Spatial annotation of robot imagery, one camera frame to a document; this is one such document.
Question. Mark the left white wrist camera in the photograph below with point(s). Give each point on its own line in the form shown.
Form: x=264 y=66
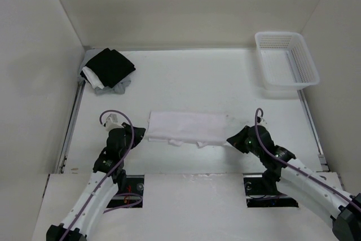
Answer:
x=111 y=122

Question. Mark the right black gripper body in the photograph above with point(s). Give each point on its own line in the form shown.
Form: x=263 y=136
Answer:
x=255 y=150

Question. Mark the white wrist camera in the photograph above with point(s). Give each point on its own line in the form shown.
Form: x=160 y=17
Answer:
x=261 y=121
x=111 y=122

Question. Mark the folded grey tank top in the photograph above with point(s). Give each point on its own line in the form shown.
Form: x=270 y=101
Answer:
x=119 y=88

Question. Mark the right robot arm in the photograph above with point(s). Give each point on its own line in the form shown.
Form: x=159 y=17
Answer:
x=339 y=209

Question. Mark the white plastic basket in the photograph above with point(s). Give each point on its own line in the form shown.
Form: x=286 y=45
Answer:
x=285 y=61

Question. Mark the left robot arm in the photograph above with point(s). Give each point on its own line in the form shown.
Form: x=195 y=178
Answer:
x=108 y=188

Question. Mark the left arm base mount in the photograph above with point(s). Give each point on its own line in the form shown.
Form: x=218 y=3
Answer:
x=129 y=192

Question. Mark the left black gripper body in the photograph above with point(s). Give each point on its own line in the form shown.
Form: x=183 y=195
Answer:
x=128 y=136

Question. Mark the folded black tank top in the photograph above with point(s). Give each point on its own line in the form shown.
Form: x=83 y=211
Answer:
x=109 y=66

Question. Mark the white tank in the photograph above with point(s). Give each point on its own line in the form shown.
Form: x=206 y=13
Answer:
x=92 y=78
x=201 y=129

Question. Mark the folded white tank top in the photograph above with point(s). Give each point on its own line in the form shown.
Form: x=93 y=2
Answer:
x=92 y=78

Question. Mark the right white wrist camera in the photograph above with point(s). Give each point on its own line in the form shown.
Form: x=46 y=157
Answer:
x=261 y=121

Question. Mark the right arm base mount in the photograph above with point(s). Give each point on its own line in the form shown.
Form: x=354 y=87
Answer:
x=260 y=195

